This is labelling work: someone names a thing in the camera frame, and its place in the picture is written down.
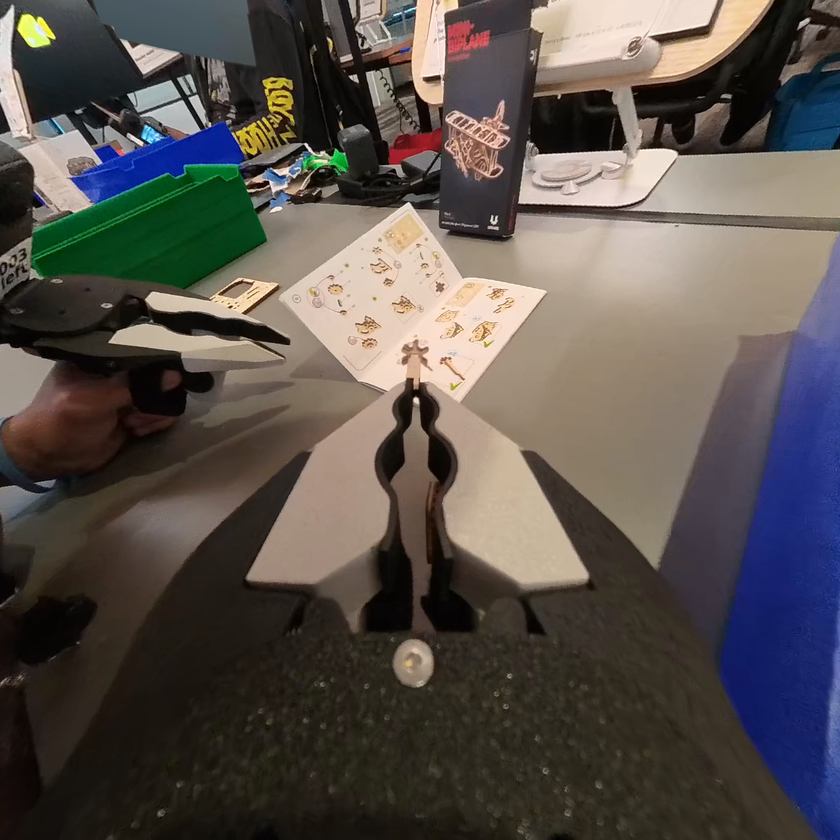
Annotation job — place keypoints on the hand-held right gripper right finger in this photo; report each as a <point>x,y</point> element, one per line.
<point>518,525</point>

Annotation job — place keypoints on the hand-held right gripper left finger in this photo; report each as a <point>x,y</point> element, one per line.
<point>315,525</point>

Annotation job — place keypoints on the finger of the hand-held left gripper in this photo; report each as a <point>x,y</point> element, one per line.
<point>197,353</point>
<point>197,312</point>

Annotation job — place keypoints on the plywood model parts sheet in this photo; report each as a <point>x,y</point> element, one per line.
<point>244,294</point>

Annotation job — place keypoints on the wooden axle with gear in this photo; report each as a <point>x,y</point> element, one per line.
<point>415,358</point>

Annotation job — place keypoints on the white instruction booklet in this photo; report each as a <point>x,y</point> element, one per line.
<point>420,295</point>

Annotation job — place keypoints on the black model kit box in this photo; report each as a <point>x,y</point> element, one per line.
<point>485,131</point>

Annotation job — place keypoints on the person's left hand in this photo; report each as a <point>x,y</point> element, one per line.
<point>65,420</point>

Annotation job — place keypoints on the green plastic bin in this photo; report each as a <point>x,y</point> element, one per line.
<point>151,229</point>

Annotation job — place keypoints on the small white printed box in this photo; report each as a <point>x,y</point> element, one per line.
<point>59,170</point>

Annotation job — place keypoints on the blue plastic bin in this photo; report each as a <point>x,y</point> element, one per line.
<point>774,525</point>
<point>177,157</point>

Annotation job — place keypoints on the blue tape scraps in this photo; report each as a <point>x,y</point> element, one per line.
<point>285,176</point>

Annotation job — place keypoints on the blue wrist band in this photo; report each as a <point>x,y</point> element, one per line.
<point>19,476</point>

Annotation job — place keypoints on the green plastic scraps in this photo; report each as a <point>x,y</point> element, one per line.
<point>325,162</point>

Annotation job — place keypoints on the black charger dock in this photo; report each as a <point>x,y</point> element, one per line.
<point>358,157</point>

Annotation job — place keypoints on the black partition board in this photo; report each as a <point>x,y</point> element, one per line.
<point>79,72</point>

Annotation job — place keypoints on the tall white paper sheet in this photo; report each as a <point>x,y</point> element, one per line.
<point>13,72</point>

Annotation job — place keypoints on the black power adapter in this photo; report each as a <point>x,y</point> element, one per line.
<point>420,164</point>

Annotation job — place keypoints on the red bag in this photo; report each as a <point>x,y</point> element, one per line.
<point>413,139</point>

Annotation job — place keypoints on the yellow sticky note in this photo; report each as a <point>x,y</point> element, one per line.
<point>36,29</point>

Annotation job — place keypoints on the white desk stand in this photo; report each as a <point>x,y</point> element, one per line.
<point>590,177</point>

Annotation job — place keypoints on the light wooden round table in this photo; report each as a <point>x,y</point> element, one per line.
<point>689,59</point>

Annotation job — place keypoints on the blue backpack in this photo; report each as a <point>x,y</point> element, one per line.
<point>807,105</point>

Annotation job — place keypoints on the black action camera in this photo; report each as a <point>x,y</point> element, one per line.
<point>148,131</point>

